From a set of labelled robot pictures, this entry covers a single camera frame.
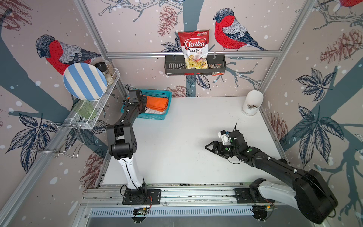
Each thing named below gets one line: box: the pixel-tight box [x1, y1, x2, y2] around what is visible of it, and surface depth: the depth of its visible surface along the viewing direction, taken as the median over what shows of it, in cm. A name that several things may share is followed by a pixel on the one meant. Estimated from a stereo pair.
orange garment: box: [142, 95, 169, 113], surface depth 105 cm
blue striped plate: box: [62, 62, 108, 101], surface depth 74 cm
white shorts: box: [144, 107, 167, 114], surface depth 106 cm
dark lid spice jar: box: [94, 61, 115, 86], surface depth 83 cm
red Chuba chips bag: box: [178, 29, 210, 76], surface depth 83 cm
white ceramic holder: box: [242, 89, 264, 116], surface depth 105 cm
